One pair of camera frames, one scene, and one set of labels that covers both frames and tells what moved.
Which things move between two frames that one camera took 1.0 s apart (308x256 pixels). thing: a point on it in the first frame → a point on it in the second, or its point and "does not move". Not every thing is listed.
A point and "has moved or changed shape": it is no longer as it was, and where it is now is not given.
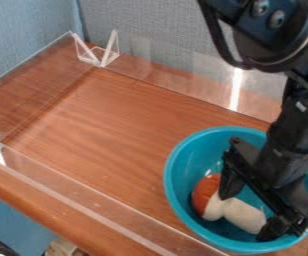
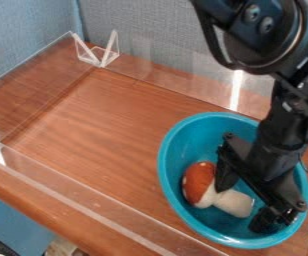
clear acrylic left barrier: (16, 95) does not move
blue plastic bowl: (194, 157) has moved or changed shape
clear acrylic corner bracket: (97, 55) does not move
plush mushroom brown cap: (203, 191) → (195, 179)
